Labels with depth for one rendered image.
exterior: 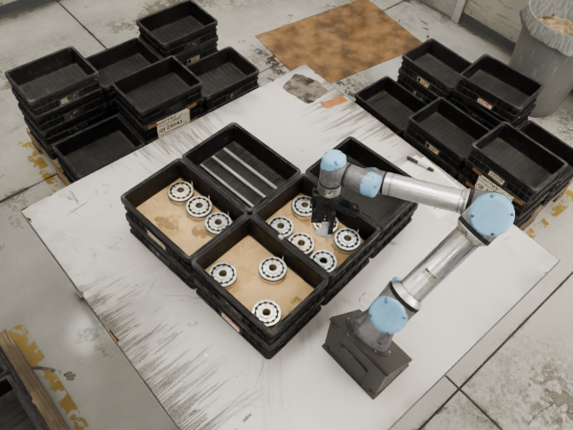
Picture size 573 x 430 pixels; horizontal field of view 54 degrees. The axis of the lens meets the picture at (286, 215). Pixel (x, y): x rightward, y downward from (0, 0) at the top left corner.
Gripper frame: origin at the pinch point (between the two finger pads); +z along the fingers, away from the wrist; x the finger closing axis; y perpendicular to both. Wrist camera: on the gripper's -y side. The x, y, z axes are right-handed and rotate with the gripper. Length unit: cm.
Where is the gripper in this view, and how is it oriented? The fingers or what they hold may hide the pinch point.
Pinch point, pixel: (327, 232)
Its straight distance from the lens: 197.5
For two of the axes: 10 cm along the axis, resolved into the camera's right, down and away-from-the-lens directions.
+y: -10.0, -0.1, -0.7
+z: -0.6, 6.9, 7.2
